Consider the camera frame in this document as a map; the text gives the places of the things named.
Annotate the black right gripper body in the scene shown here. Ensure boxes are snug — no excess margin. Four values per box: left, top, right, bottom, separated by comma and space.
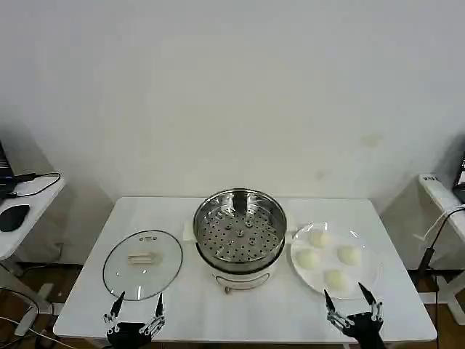
343, 313, 386, 349

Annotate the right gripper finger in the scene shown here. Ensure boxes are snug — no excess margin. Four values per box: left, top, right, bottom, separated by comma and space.
324, 289, 352, 330
358, 282, 385, 324

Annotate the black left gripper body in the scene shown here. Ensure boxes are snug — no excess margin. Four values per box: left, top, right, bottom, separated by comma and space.
107, 321, 155, 349

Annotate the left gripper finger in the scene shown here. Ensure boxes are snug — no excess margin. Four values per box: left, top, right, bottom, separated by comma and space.
102, 290, 126, 334
139, 293, 166, 335

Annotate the white steamed bun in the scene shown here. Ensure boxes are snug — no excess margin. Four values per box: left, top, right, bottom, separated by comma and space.
296, 249, 321, 270
336, 245, 363, 265
323, 268, 349, 291
307, 229, 331, 250

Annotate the white round plate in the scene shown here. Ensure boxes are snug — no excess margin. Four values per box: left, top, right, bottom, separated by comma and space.
289, 222, 383, 301

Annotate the round glass lid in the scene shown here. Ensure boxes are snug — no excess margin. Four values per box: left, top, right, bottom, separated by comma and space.
102, 228, 183, 302

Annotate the white electric cooker pot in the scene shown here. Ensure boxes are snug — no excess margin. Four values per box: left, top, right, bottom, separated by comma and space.
182, 214, 297, 294

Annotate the perforated steel steamer basket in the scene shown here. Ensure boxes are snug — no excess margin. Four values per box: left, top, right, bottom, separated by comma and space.
192, 188, 288, 273

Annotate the white side desk with label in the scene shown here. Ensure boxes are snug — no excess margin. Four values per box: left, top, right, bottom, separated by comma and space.
417, 172, 465, 324

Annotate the white side desk with mouse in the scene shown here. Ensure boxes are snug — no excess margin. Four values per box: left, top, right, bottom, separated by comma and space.
0, 174, 66, 337

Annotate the black computer mouse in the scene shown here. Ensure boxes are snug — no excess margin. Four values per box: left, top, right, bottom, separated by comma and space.
0, 204, 31, 233

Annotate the black laptop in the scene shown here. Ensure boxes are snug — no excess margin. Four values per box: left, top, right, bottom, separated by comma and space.
452, 152, 465, 203

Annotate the dark laptop with blue stickers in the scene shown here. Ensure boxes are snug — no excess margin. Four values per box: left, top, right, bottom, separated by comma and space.
0, 140, 17, 199

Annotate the black hanging cable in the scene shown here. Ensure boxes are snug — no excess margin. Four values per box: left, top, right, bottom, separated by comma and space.
417, 206, 465, 302

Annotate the white floor cable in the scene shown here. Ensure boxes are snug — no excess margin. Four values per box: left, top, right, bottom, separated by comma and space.
0, 316, 62, 345

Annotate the black floor cable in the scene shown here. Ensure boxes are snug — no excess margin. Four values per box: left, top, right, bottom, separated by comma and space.
0, 286, 39, 321

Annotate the white hanging cable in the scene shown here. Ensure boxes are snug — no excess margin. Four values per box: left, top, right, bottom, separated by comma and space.
413, 206, 465, 243

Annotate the black adapter cable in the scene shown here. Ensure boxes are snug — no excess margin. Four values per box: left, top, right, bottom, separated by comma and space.
7, 172, 62, 199

